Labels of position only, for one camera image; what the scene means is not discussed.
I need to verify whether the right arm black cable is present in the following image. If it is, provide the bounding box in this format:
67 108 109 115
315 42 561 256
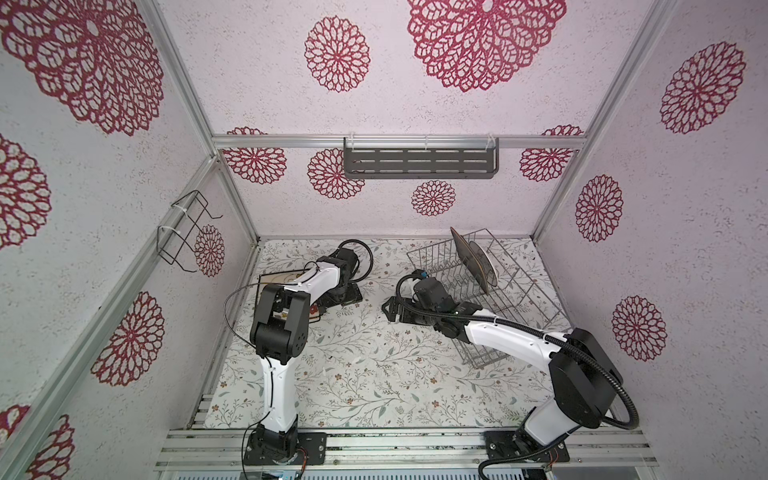
394 269 641 480

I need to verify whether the chrome wire dish rack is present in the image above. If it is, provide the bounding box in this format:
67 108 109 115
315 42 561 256
408 229 570 368

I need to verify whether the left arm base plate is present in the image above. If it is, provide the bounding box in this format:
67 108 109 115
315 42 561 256
243 430 328 466

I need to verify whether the aluminium mounting rail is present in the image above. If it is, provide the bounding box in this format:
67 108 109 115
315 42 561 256
152 426 659 472

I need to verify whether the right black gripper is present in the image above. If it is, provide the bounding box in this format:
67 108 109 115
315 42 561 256
381 295 440 330

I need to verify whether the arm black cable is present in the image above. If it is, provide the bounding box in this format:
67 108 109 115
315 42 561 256
223 238 374 480
394 269 641 480

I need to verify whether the dark square floral plate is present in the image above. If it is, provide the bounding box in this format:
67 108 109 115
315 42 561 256
256 269 325 325

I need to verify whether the grey slotted wall shelf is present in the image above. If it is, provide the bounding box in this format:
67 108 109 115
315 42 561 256
342 138 499 180

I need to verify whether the black wire wall basket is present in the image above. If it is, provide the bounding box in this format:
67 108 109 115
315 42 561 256
155 190 226 278

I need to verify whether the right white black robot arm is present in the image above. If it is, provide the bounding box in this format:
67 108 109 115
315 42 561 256
382 270 626 448

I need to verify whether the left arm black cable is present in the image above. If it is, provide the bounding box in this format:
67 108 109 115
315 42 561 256
223 238 374 480

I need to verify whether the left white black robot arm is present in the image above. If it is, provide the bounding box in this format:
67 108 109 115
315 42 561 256
243 240 362 465

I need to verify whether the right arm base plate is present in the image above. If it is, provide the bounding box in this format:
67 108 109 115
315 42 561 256
483 430 570 464

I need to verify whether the grey round plate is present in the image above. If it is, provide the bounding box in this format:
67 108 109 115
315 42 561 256
469 241 498 288

